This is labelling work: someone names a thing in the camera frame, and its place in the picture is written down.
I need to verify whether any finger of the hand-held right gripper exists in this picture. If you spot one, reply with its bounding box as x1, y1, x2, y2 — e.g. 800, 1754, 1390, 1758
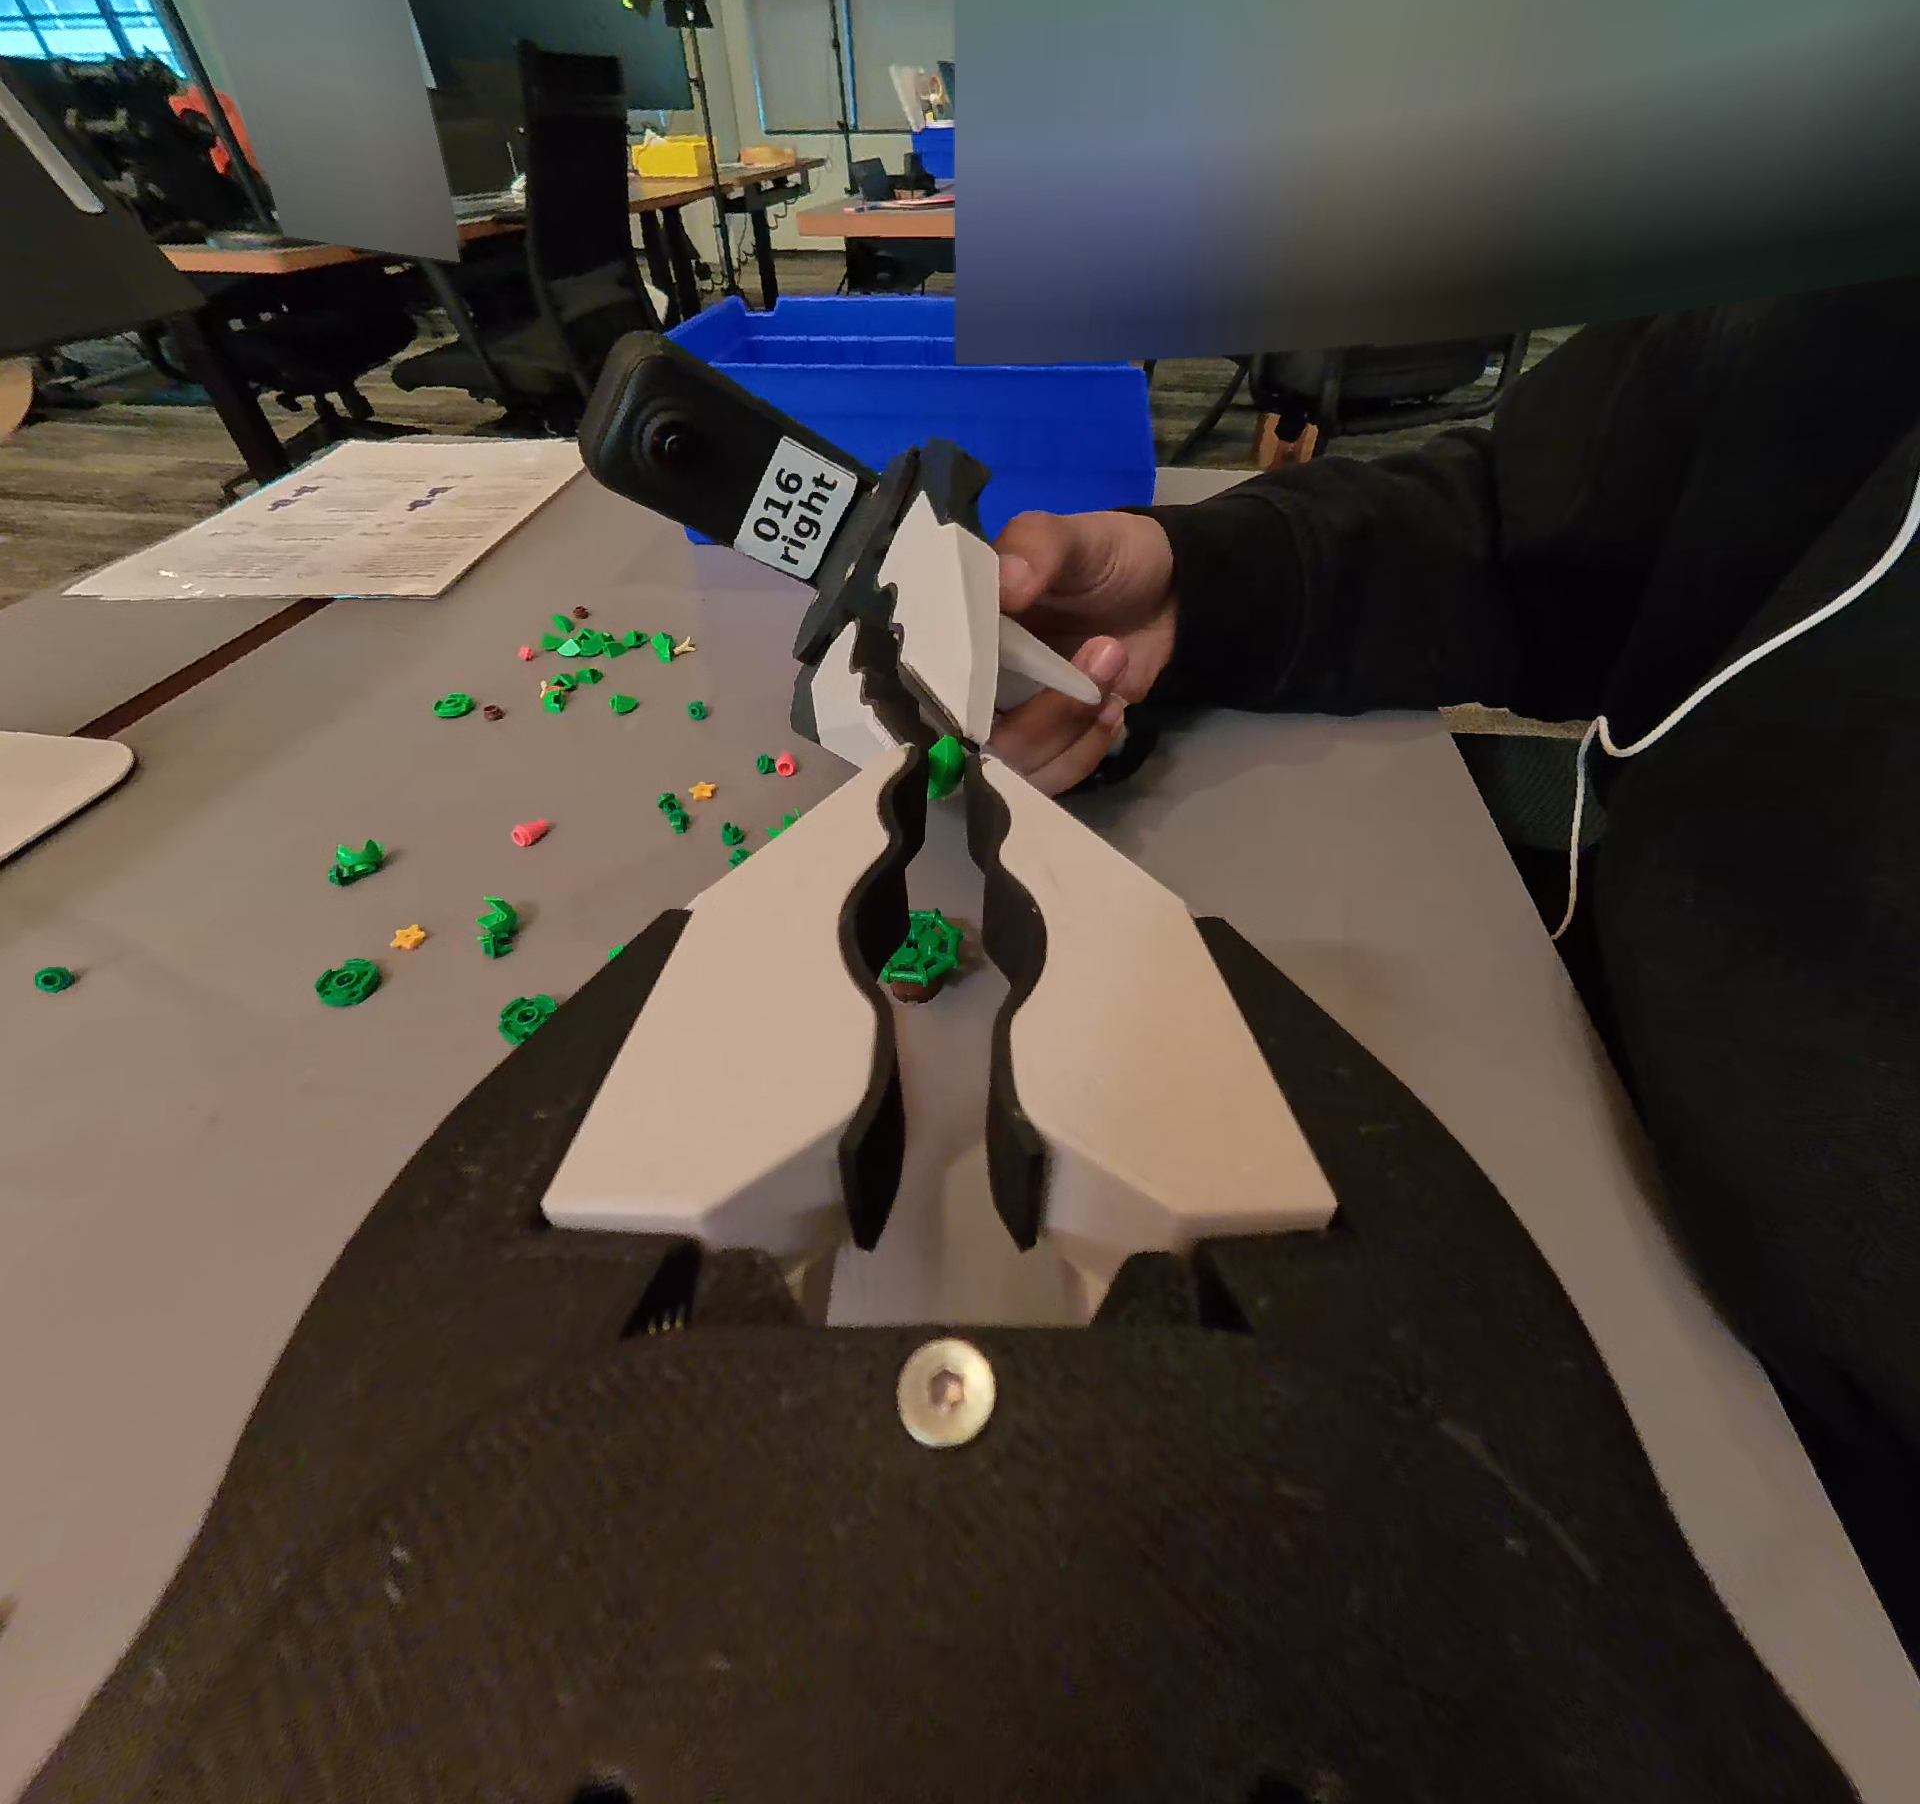
789, 653, 910, 770
849, 522, 1004, 758

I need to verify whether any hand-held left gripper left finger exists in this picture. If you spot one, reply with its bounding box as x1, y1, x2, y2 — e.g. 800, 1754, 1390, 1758
541, 743, 921, 1327

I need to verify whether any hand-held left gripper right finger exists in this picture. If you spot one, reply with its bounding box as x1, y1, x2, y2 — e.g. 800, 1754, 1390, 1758
961, 760, 1339, 1327

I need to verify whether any pile of green leaf pieces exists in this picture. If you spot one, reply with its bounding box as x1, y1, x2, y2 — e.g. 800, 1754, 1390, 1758
537, 611, 679, 716

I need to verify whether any person's right forearm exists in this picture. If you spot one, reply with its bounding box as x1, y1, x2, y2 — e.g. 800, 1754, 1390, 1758
1143, 312, 1920, 725

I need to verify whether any person's right hand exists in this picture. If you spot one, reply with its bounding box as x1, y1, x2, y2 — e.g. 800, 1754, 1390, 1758
983, 505, 1191, 797

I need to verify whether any blue plastic bin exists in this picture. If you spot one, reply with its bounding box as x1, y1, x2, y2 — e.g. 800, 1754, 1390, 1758
663, 292, 1157, 549

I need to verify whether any black office chair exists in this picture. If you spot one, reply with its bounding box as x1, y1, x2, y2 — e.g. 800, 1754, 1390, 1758
393, 39, 669, 433
201, 259, 426, 431

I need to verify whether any laminated instruction sheet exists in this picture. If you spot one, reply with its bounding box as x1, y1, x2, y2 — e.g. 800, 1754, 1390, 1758
63, 438, 591, 603

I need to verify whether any studio light on stand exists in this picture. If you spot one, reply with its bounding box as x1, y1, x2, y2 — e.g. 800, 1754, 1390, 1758
618, 0, 744, 296

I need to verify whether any grey partition panel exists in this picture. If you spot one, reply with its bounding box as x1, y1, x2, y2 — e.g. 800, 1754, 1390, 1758
180, 0, 461, 264

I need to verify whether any person's black clothed torso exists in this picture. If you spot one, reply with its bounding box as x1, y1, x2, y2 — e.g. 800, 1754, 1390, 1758
1441, 277, 1920, 1625

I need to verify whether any white book stand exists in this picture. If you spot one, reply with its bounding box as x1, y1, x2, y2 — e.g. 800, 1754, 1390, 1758
0, 355, 137, 865

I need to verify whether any white cord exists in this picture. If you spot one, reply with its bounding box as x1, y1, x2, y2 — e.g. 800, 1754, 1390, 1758
1549, 471, 1920, 946

